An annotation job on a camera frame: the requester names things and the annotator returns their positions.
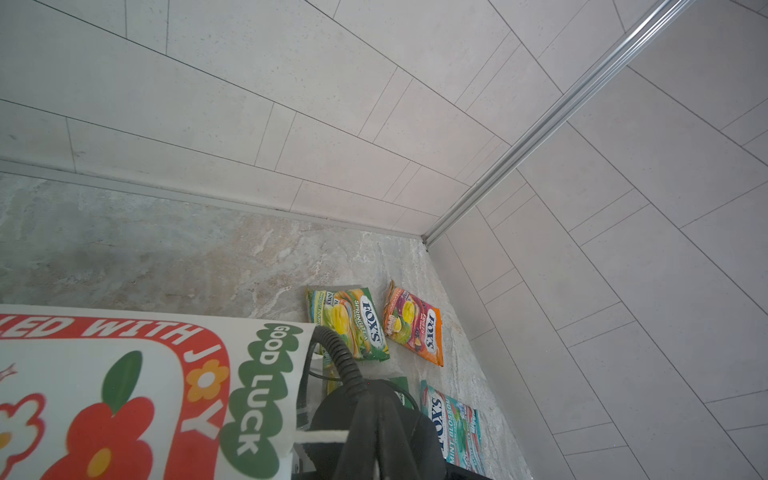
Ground green yellow Fox's candy packet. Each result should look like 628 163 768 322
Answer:
307 286 390 362

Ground orange pink Fox's candy packet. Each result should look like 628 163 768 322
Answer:
383 281 444 367

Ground teal candy packet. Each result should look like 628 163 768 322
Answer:
420 380 486 476

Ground white paper bag red flower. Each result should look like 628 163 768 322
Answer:
1 305 312 479

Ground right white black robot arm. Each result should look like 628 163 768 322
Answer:
292 327 486 479

